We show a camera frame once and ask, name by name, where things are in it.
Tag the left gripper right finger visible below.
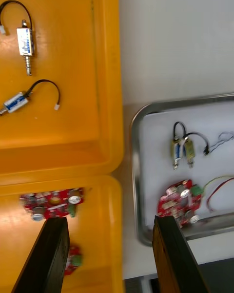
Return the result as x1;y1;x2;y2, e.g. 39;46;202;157
152;215;210;293

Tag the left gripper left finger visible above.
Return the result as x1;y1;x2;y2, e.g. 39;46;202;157
11;216;71;293

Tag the red black green-yellow wire harness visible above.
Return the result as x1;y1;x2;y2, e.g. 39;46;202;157
202;174;234;213

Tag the round red circuit board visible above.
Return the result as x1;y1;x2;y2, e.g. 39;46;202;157
64;245;83;276
157;179;204;229
19;187;85;222

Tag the yellow-orange plastic bin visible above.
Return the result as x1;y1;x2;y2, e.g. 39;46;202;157
0;174;124;293
0;0;125;187

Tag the steel tray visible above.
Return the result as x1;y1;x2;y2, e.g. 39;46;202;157
129;93;234;247

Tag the solenoid with blue label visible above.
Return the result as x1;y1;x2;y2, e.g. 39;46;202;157
170;121;187;171
0;79;61;117
0;0;36;77

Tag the white sheet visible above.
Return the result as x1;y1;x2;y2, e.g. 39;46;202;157
141;101;234;228

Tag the solenoid with black cable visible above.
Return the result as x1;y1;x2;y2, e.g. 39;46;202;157
182;132;210;169

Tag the thin black-white wire harness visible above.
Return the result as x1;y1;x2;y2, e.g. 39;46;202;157
203;131;234;156

